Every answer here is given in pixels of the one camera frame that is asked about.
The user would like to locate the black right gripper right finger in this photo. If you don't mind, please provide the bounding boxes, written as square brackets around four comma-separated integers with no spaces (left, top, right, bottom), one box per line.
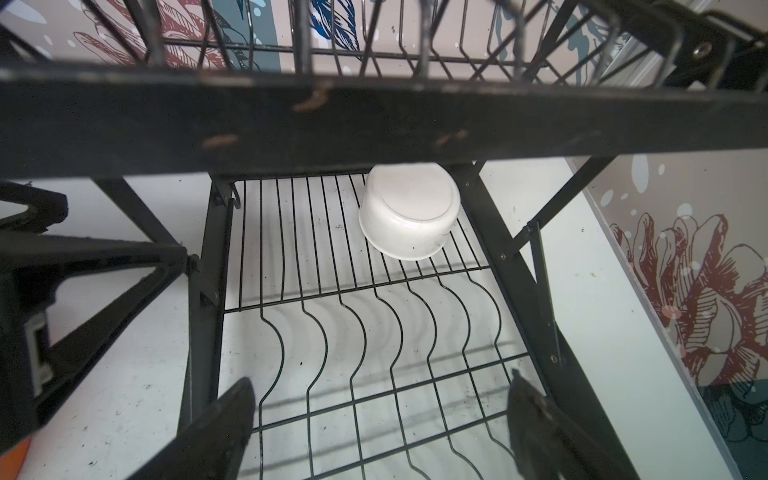
[506,369,637,479]

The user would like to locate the white plastic bowl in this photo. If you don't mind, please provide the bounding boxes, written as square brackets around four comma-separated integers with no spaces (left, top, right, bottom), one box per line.
[359,163,461,261]

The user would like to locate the orange plastic bowl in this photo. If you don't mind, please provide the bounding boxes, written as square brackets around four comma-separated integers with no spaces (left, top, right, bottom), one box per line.
[0,437,32,480]

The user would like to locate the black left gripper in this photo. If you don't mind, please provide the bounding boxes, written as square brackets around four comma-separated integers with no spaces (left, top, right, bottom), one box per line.
[22,179,189,450]

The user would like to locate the black wire dish rack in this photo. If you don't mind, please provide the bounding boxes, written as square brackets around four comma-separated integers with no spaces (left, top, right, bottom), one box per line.
[1,1,767,479]

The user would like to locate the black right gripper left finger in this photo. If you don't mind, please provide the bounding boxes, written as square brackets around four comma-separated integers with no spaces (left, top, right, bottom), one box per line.
[131,377,256,479]

